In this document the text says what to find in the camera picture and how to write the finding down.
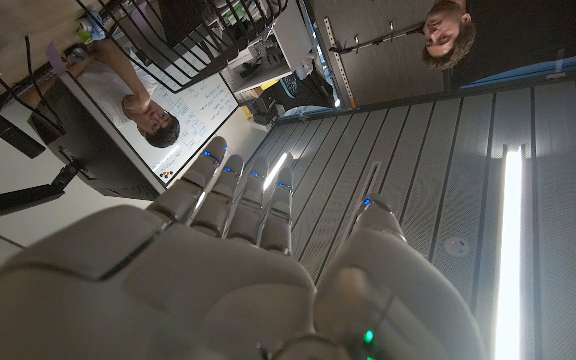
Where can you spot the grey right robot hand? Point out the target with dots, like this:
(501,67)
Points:
(193,290)

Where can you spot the whiteboard with drawings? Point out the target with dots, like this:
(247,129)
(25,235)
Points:
(203,115)

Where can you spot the computer monitor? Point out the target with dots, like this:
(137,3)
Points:
(93,145)

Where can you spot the seated person in white shirt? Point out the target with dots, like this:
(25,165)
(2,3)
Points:
(113,85)

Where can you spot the round ceiling smoke detector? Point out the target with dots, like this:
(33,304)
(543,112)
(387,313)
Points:
(456,247)

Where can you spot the white shelf cabinet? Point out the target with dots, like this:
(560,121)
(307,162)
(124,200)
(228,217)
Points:
(288,40)

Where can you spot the pale sticky note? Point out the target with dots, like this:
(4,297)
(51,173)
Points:
(55,57)

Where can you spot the small blue figure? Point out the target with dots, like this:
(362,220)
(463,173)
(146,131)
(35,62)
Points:
(90,27)

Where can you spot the long ceiling light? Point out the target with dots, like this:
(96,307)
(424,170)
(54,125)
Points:
(510,250)

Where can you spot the standing person in dark clothes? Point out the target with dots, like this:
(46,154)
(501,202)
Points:
(518,30)

